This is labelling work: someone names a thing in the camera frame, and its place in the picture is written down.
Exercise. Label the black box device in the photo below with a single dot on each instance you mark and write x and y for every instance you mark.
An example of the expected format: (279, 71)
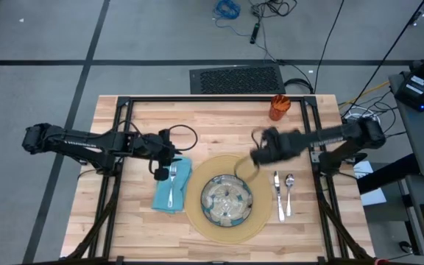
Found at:
(414, 90)

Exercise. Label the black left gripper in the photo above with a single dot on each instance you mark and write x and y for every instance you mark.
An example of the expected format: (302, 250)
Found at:
(158, 147)

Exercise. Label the black computer mouse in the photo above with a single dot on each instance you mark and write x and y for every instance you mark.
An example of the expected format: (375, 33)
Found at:
(405, 246)

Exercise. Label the floral patterned plate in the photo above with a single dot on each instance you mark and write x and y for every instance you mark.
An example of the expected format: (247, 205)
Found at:
(226, 200)

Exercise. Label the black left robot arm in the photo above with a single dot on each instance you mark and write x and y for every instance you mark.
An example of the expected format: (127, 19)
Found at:
(87, 143)

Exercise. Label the teal cloth napkin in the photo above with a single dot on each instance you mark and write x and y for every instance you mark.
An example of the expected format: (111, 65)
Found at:
(177, 187)

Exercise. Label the silver spoon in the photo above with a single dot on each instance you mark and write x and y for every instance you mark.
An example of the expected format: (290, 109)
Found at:
(289, 187)

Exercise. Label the round woven tan placemat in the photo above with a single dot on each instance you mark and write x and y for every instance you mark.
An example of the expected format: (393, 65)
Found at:
(197, 206)

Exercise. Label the black perforated floor grille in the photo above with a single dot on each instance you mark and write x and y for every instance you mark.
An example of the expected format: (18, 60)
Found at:
(237, 79)

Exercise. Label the silver fork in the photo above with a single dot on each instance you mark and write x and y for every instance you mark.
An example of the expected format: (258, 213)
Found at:
(170, 187)

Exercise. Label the black power bar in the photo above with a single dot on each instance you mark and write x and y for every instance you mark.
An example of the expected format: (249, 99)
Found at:
(255, 33)

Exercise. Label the orange textured plastic cup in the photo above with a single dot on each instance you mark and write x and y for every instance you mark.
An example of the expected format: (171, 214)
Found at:
(279, 108)

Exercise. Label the white paper sheet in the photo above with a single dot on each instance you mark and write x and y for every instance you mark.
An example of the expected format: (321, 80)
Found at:
(375, 197)

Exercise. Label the silver table knife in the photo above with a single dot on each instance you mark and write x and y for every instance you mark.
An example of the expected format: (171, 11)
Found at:
(279, 198)

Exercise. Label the black stand beam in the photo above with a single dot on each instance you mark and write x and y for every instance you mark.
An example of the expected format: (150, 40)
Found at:
(388, 174)

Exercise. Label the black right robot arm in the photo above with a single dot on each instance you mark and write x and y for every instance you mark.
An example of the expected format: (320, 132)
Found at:
(337, 138)

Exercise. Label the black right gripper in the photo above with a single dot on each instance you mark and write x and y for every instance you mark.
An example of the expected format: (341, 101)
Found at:
(276, 147)

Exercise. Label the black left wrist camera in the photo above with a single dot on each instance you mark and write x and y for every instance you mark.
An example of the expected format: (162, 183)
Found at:
(161, 173)

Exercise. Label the black aluminium table frame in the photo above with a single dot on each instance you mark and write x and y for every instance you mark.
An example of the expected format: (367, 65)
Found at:
(215, 99)

